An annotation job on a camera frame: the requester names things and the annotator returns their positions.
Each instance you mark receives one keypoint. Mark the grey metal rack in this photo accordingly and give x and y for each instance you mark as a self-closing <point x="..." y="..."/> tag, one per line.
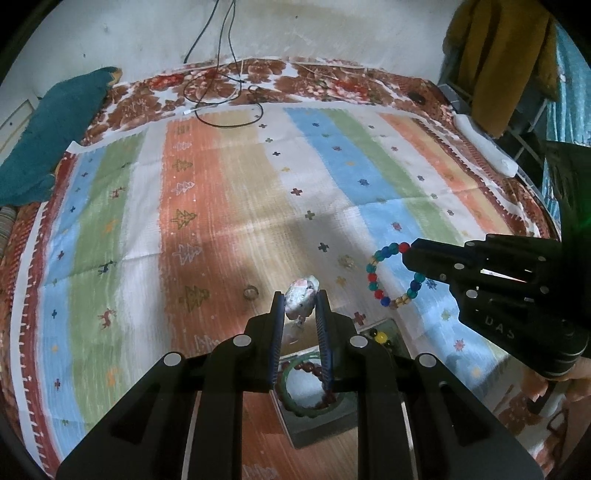
<point x="524" y="136"/>

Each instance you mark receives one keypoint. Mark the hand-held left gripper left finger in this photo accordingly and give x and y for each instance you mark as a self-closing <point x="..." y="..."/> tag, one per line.
<point x="277" y="341"/>

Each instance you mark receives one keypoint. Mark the green jade bangle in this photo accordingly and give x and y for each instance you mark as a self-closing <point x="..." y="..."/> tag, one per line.
<point x="295" y="408"/>

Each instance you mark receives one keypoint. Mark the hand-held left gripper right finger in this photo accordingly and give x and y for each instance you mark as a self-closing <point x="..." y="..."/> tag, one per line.
<point x="323" y="341"/>

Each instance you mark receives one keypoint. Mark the blue patterned curtain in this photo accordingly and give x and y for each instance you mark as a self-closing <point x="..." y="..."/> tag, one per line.
<point x="572" y="92"/>

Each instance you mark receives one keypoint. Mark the white bolster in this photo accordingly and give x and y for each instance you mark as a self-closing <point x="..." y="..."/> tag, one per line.
<point x="485" y="143"/>

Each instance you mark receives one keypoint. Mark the silver metal tin box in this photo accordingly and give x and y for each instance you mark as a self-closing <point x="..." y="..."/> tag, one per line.
<point x="318" y="429"/>

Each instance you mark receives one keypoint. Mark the brown floral bedsheet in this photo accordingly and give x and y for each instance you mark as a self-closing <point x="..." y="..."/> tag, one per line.
<point x="147" y="97"/>

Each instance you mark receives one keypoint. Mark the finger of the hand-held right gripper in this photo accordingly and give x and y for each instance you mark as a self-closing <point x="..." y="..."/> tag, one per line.
<point x="429" y="270"/>
<point x="434" y="251"/>

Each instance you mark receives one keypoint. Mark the striped pastel mat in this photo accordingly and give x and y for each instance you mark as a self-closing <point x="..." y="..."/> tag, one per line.
<point x="231" y="184"/>

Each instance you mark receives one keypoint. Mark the person's right hand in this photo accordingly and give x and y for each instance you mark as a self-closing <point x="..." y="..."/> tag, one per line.
<point x="535" y="386"/>

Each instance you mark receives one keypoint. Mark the teal pillow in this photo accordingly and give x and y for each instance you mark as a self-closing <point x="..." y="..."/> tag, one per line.
<point x="55" y="120"/>

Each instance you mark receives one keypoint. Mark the mustard yellow hanging cloth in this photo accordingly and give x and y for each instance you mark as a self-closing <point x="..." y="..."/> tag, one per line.
<point x="503" y="55"/>

